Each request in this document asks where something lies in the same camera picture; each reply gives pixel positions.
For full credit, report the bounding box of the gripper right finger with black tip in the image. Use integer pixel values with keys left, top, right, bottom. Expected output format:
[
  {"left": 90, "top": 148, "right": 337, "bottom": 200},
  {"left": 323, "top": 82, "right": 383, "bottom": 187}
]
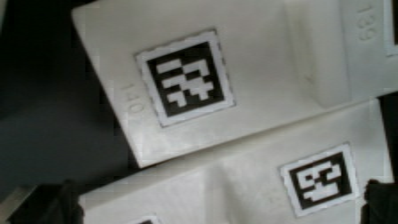
[{"left": 360, "top": 179, "right": 398, "bottom": 224}]

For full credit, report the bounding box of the gripper left finger with black tip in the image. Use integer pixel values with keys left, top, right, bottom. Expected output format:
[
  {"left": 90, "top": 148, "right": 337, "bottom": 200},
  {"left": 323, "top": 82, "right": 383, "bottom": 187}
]
[{"left": 0, "top": 180, "right": 81, "bottom": 224}]

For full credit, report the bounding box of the white cabinet door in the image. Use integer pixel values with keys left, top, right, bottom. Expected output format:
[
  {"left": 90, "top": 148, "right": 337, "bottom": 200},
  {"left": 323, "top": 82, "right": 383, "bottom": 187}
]
[
  {"left": 79, "top": 100, "right": 392, "bottom": 224},
  {"left": 70, "top": 0, "right": 398, "bottom": 166}
]

